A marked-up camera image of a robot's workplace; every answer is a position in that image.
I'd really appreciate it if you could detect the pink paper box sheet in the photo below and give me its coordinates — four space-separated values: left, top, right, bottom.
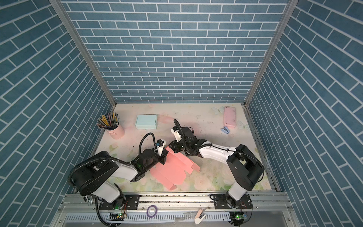
150 147 200 190

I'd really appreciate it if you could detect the mint green paper box sheet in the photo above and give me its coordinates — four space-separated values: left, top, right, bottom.
135 114 157 130

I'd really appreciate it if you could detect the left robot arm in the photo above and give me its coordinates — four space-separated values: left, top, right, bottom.
68 132 167 207

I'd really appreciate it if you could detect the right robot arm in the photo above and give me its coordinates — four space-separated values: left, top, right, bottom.
168 125 265 208

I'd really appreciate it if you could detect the pink metal pencil bucket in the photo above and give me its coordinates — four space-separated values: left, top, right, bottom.
108 123 125 140

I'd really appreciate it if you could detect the pink pencil case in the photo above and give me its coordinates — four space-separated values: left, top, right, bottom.
224 107 237 128

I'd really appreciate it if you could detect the purple tape roll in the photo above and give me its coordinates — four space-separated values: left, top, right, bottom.
146 205 158 218

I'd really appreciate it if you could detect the bundle of colored pencils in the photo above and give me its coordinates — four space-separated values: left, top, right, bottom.
96 113 119 130

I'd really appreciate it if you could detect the white pink clip tool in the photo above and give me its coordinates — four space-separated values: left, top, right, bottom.
194 209 206 225

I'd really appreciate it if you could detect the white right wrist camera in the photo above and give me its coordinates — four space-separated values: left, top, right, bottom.
171 126 182 142

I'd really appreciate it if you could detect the aluminium front rail frame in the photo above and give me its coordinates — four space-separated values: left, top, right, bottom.
52 191 299 227

